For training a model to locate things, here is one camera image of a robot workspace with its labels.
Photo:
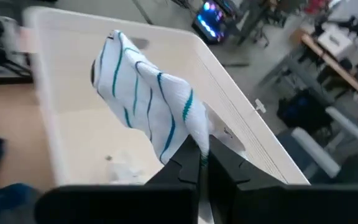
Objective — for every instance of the gray and navy office chair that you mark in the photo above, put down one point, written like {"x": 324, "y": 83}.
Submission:
{"x": 315, "y": 152}

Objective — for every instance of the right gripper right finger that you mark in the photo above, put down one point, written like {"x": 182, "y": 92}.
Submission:
{"x": 275, "y": 205}

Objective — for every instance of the white sock teal blue stripes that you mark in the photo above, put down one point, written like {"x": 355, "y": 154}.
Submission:
{"x": 141, "y": 93}

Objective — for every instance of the white perforated plastic bin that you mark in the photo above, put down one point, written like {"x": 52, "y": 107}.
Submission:
{"x": 73, "y": 93}

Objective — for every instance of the wooden top desk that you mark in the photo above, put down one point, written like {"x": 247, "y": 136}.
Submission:
{"x": 331, "y": 62}

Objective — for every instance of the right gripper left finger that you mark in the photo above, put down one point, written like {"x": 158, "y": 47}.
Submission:
{"x": 120, "y": 205}

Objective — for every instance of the computer with coloured lights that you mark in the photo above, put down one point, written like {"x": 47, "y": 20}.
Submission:
{"x": 210, "y": 21}

